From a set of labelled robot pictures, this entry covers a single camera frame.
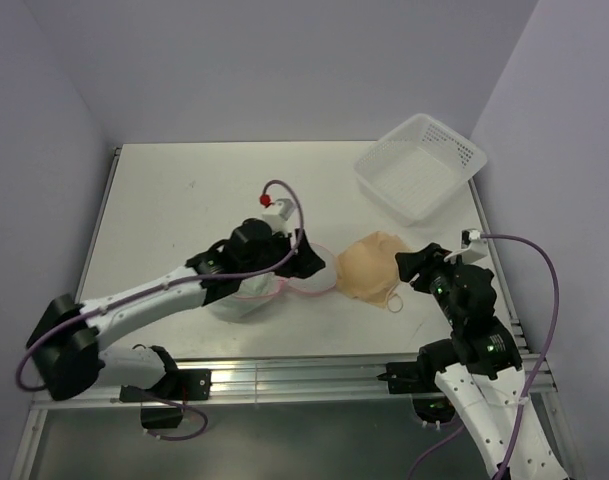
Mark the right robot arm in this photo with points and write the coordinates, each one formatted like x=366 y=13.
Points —
x=479 y=367

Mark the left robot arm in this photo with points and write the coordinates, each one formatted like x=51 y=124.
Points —
x=73 y=345

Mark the mint green bra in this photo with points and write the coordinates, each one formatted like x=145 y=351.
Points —
x=252 y=294

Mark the white plastic basket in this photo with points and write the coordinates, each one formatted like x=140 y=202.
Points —
x=416 y=168

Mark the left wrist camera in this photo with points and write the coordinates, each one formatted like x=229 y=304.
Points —
x=277 y=212

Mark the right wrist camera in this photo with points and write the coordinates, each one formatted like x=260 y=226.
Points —
x=473 y=247

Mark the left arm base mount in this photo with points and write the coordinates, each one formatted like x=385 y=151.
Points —
x=164 y=406

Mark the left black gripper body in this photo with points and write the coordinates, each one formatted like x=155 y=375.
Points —
x=280 y=246

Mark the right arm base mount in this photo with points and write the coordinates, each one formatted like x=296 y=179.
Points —
x=430 y=406

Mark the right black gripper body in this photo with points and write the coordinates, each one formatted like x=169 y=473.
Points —
x=437 y=275

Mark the aluminium table frame rail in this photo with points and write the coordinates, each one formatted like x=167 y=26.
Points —
x=279 y=380

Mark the white mesh laundry bag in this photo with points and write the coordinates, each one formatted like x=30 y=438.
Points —
x=319 y=284

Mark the beige bra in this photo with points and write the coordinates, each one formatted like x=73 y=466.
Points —
x=367 y=270

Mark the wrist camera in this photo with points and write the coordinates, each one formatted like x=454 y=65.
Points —
x=473 y=247
x=277 y=212

